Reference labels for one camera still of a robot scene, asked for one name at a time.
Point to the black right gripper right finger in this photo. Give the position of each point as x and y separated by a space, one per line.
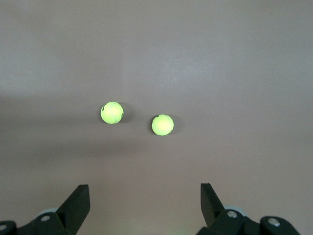
215 215

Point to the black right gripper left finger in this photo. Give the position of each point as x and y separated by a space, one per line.
71 213

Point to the yellow-green tennis ball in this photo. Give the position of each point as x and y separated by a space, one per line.
112 112
162 124

